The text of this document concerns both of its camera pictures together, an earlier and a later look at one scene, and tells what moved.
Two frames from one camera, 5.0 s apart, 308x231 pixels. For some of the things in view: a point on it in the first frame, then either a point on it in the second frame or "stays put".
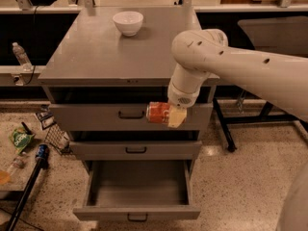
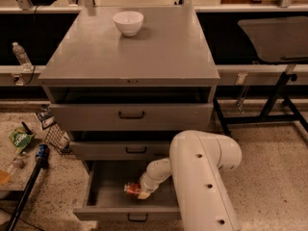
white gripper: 180,98 → 146,184
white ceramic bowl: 128,21 stays put
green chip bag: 21,139 stays put
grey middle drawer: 136,150 stays put
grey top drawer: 122,117 stays put
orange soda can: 158,112 → 132,188
